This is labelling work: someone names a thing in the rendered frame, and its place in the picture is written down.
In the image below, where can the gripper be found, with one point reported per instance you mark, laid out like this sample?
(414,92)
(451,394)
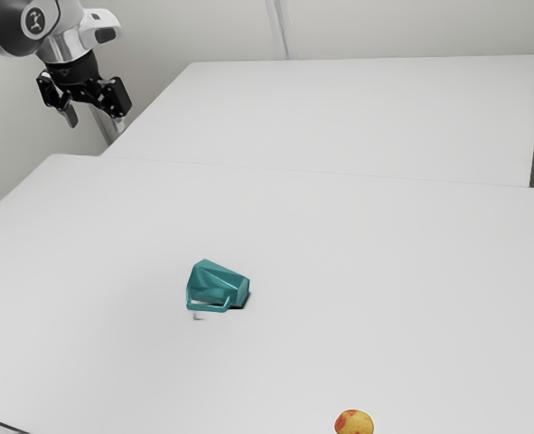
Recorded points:
(74,70)

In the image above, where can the yellow red apple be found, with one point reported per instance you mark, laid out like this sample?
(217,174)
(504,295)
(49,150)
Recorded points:
(354,422)

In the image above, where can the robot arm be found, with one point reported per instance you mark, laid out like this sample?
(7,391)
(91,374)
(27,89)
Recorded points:
(9,22)

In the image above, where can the teal faceted mug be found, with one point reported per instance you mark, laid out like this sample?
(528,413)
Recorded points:
(212,282)

